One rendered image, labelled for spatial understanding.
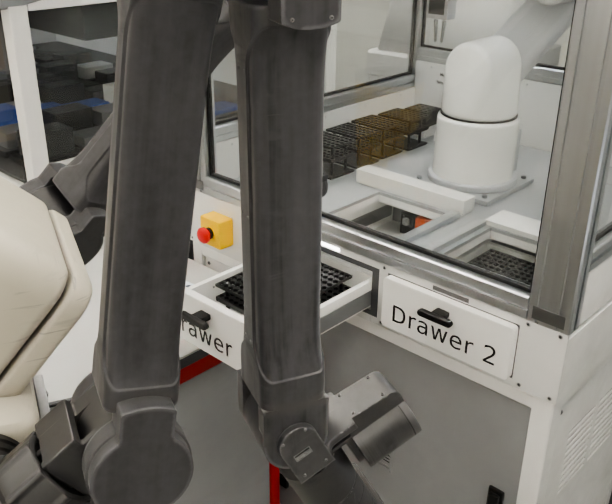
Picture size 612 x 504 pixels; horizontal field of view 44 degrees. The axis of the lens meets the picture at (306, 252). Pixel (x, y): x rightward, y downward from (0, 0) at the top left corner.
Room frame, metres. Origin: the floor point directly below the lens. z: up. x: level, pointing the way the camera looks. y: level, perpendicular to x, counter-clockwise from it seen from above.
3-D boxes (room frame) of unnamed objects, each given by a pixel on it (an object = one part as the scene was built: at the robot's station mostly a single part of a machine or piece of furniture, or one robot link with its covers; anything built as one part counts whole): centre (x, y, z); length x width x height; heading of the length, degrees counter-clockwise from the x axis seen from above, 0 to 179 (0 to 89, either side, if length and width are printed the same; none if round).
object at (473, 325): (1.26, -0.27, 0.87); 0.29 x 0.02 x 0.11; 47
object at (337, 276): (1.39, 0.04, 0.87); 0.22 x 0.18 x 0.06; 137
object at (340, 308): (1.39, 0.04, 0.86); 0.40 x 0.26 x 0.06; 137
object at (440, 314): (1.24, -0.25, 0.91); 0.07 x 0.04 x 0.01; 47
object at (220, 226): (1.68, 0.22, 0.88); 0.07 x 0.05 x 0.07; 47
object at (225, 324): (1.24, 0.18, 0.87); 0.29 x 0.02 x 0.11; 47
